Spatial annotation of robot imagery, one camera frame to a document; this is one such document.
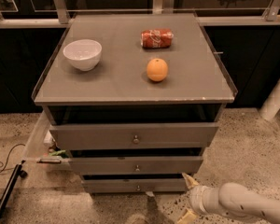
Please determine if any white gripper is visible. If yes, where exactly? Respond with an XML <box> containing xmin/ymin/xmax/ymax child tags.
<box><xmin>176</xmin><ymin>173</ymin><xmax>222</xmax><ymax>224</ymax></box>

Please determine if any grey bottom drawer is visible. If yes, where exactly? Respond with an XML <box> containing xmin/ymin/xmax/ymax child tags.
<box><xmin>82</xmin><ymin>178</ymin><xmax>187</xmax><ymax>193</ymax></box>

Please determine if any grey drawer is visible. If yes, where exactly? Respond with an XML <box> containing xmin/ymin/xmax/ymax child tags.
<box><xmin>49</xmin><ymin>122</ymin><xmax>218</xmax><ymax>150</ymax></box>
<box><xmin>82</xmin><ymin>178</ymin><xmax>187</xmax><ymax>193</ymax></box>
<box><xmin>69</xmin><ymin>156</ymin><xmax>203</xmax><ymax>175</ymax></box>

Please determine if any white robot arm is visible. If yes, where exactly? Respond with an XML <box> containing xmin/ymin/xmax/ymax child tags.
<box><xmin>175</xmin><ymin>78</ymin><xmax>280</xmax><ymax>224</ymax></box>

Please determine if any grey middle drawer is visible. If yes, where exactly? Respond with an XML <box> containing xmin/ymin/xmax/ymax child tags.
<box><xmin>69</xmin><ymin>156</ymin><xmax>203</xmax><ymax>175</ymax></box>

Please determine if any grey drawer cabinet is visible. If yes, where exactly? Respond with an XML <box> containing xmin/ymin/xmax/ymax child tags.
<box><xmin>33</xmin><ymin>14</ymin><xmax>237</xmax><ymax>183</ymax></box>

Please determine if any grey top drawer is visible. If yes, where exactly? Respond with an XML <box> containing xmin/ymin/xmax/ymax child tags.
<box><xmin>49</xmin><ymin>122</ymin><xmax>218</xmax><ymax>150</ymax></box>

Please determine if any orange fruit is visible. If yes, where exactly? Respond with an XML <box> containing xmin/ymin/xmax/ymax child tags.
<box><xmin>147</xmin><ymin>58</ymin><xmax>168</xmax><ymax>82</ymax></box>

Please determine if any clear plastic storage bin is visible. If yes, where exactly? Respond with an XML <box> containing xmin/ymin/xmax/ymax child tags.
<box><xmin>22</xmin><ymin>112</ymin><xmax>71</xmax><ymax>172</ymax></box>

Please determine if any red soda can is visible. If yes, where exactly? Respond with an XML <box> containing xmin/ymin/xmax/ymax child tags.
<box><xmin>141</xmin><ymin>28</ymin><xmax>174</xmax><ymax>49</ymax></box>

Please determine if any white ceramic bowl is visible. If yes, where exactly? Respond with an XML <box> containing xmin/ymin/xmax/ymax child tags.
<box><xmin>63</xmin><ymin>39</ymin><xmax>103</xmax><ymax>71</ymax></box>

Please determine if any black stand leg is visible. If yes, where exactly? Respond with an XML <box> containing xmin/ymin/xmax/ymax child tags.
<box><xmin>0</xmin><ymin>163</ymin><xmax>27</xmax><ymax>218</ymax></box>

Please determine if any black floor cable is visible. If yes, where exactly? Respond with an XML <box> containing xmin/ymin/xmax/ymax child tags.
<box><xmin>0</xmin><ymin>143</ymin><xmax>26</xmax><ymax>175</ymax></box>

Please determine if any metal railing frame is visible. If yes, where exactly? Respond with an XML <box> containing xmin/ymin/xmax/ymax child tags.
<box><xmin>0</xmin><ymin>0</ymin><xmax>280</xmax><ymax>28</ymax></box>

